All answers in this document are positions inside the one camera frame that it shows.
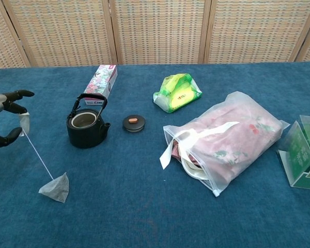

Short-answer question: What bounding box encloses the blue table mat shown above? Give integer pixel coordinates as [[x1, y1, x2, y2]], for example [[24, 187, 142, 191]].
[[0, 61, 310, 248]]

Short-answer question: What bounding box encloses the black cast iron teapot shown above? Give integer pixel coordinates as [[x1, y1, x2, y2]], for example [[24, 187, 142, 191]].
[[66, 93, 111, 149]]

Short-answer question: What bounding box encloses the black teapot lid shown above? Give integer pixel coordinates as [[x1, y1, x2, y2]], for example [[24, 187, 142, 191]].
[[122, 114, 146, 133]]

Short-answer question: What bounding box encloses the frosted bag with pink cloth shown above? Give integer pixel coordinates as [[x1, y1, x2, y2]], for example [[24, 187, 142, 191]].
[[159, 90, 290, 198]]

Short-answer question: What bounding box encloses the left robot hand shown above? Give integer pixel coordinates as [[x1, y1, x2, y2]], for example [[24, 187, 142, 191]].
[[0, 89, 35, 148]]

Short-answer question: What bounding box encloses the clear box of green packets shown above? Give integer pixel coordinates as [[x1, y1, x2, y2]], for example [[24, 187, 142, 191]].
[[277, 115, 310, 191]]

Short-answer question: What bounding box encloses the pink floral carton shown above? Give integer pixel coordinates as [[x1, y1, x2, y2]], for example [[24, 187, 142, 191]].
[[83, 64, 118, 106]]

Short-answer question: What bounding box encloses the green snack packet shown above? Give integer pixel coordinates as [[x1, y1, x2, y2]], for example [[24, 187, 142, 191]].
[[152, 73, 203, 114]]

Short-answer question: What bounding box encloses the grey tea bag with string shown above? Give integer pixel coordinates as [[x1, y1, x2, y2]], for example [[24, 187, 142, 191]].
[[19, 112, 70, 204]]

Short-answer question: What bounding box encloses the woven bamboo folding screen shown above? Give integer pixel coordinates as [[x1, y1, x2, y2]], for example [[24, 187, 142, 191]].
[[0, 0, 310, 70]]

